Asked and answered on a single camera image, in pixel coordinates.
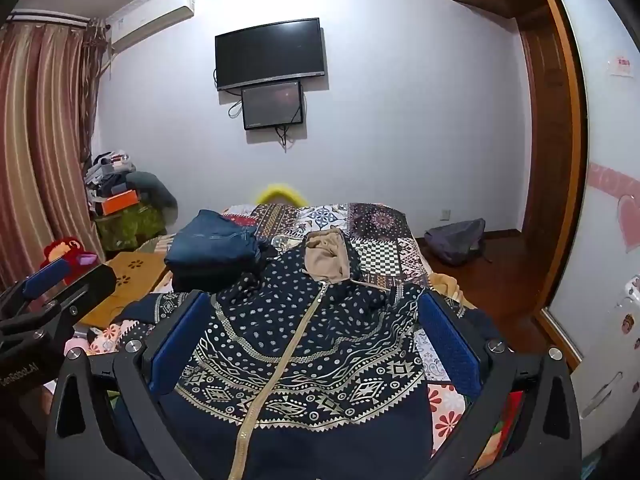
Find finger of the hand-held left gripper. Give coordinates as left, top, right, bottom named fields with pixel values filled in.
left=0, top=258, right=69, bottom=323
left=22, top=264, right=117, bottom=333

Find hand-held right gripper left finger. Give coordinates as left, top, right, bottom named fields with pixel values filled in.
left=44, top=290, right=241, bottom=480

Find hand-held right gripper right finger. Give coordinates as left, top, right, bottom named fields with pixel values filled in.
left=417, top=291, right=584, bottom=480

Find navy patterned hooded jacket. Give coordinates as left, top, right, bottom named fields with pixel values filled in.
left=112, top=227, right=473, bottom=480

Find red plush toy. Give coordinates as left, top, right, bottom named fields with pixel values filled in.
left=41, top=237, right=98, bottom=281

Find wooden board with flower cut-outs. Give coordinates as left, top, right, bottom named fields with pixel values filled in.
left=77, top=251, right=171, bottom=331

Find floral bed sheet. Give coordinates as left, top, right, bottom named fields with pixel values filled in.
left=75, top=320, right=151, bottom=361

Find beige fleece blanket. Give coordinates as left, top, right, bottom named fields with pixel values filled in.
left=429, top=272, right=482, bottom=312

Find green patterned cloth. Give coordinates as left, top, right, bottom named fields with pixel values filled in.
left=95, top=202, right=168, bottom=251

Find orange box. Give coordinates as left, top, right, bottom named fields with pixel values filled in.
left=97, top=189, right=140, bottom=217

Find grey backpack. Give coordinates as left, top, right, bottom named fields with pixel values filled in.
left=424, top=218, right=493, bottom=267

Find folded blue jeans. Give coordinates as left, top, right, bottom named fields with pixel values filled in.
left=164, top=209, right=275, bottom=293

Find patchwork patterned bedspread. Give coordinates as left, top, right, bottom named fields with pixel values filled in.
left=150, top=202, right=496, bottom=461

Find striped brown curtain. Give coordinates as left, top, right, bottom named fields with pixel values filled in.
left=0, top=10, right=113, bottom=303

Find pile of mixed clutter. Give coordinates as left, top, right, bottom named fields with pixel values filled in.
left=85, top=149, right=138, bottom=198

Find grey bundled cloth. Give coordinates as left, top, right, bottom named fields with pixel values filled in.
left=125, top=171, right=179, bottom=211

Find white plastic drawer cabinet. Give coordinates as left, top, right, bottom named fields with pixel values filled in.
left=575, top=275, right=640, bottom=456

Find yellow plastic basin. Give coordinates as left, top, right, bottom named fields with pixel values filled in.
left=254, top=183, right=307, bottom=207

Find pink heart sticker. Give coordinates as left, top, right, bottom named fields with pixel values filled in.
left=615, top=192, right=640, bottom=253

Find pink band sticker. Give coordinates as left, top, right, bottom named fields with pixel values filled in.
left=587, top=162, right=640, bottom=196

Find white sliding wardrobe door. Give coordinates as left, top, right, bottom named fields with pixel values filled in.
left=542, top=0, right=640, bottom=361

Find white air conditioner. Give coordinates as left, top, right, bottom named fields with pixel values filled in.
left=107, top=0, right=197, bottom=53

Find wooden door frame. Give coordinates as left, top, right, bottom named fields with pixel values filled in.
left=520, top=0, right=589, bottom=367

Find small black wall monitor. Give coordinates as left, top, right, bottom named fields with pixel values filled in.
left=241, top=81, right=305, bottom=131

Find large black wall television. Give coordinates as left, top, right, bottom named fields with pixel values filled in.
left=215, top=17, right=327, bottom=92

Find red label wall sign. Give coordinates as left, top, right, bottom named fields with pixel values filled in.
left=609, top=55, right=636, bottom=79

